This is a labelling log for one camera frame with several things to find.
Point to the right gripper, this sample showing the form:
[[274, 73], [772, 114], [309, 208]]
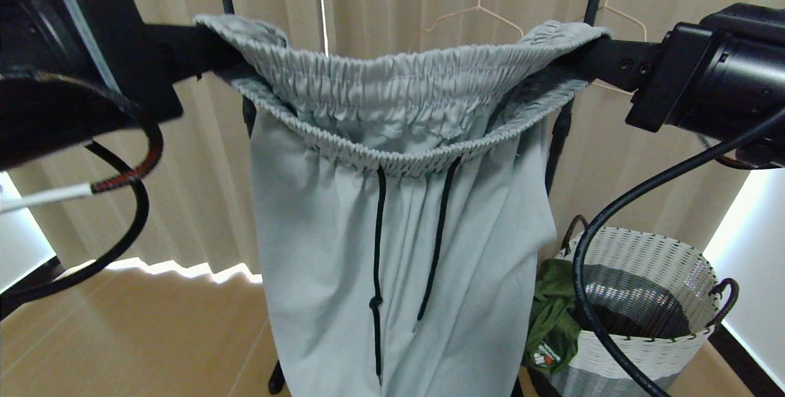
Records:
[[723, 78]]

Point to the beige curtain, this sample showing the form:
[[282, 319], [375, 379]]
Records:
[[184, 200]]

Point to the white laundry basket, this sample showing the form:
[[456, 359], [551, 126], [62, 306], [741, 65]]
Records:
[[650, 256]]

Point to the green garment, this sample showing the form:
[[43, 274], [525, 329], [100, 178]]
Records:
[[552, 323]]

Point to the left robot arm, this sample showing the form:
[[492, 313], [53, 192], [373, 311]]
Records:
[[55, 121]]

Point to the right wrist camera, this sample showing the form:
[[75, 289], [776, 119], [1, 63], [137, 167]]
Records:
[[748, 19]]

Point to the pale grey shorts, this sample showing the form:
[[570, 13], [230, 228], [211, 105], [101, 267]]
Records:
[[368, 231]]

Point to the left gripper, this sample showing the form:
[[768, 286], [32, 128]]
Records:
[[73, 29]]

